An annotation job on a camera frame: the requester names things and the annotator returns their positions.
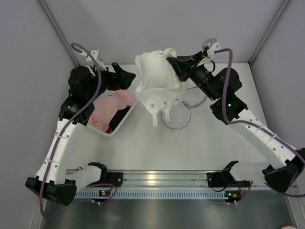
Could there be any white bra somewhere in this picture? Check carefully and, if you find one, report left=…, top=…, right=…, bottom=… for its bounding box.
left=135, top=48, right=188, bottom=127

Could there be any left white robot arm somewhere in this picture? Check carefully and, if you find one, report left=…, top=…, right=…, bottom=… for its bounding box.
left=25, top=62, right=136, bottom=206

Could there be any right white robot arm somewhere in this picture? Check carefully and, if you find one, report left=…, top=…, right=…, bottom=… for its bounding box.
left=167, top=49, right=305, bottom=193

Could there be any round mesh laundry bag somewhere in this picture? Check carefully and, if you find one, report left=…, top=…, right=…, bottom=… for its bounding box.
left=162, top=86, right=207, bottom=130

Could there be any white plastic basket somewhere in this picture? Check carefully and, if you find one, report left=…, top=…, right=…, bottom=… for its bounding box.
left=87, top=93, right=139, bottom=137

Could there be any pink garment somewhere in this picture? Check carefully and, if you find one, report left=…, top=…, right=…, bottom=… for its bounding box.
left=89, top=92, right=135, bottom=131

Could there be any black garment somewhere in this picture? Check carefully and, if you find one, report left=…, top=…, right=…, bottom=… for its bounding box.
left=109, top=106, right=131, bottom=131

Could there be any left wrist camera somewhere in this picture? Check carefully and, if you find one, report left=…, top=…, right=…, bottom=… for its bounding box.
left=81, top=48, right=106, bottom=69

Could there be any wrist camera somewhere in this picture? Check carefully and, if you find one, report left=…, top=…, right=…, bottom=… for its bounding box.
left=202, top=38, right=220, bottom=58
left=81, top=48, right=106, bottom=69

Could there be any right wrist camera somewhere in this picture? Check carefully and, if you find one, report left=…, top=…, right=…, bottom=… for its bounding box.
left=202, top=38, right=220, bottom=58

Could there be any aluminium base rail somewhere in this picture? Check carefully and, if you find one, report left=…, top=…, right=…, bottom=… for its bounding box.
left=39, top=169, right=298, bottom=189

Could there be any left aluminium frame post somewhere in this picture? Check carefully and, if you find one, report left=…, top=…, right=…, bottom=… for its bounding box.
left=37, top=0, right=79, bottom=66

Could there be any aluminium frame post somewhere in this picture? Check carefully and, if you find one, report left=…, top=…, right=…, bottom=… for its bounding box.
left=37, top=0, right=79, bottom=66
left=248, top=0, right=292, bottom=67

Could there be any right aluminium frame post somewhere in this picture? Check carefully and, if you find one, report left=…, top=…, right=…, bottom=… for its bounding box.
left=248, top=0, right=292, bottom=67

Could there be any slotted cable duct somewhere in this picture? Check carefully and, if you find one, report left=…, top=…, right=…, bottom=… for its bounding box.
left=74, top=189, right=240, bottom=200

